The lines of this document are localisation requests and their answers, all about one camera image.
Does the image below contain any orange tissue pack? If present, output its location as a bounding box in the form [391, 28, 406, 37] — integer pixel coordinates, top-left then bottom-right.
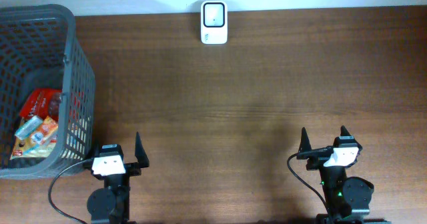
[30, 117, 58, 146]

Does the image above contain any yellow snack bag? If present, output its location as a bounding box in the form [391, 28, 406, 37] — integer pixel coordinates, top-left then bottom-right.
[10, 119, 57, 160]

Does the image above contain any teal tissue pack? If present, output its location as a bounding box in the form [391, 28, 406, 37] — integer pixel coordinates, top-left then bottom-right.
[15, 116, 43, 140]

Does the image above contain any red snack bag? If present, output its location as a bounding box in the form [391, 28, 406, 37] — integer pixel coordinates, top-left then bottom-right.
[19, 88, 61, 121]

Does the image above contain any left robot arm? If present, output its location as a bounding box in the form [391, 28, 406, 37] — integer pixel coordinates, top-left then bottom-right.
[87, 133, 149, 224]

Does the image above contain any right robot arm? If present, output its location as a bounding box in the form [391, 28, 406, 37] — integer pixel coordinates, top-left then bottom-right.
[287, 126, 387, 224]

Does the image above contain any grey plastic mesh basket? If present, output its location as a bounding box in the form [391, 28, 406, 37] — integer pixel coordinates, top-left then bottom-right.
[1, 5, 95, 180]

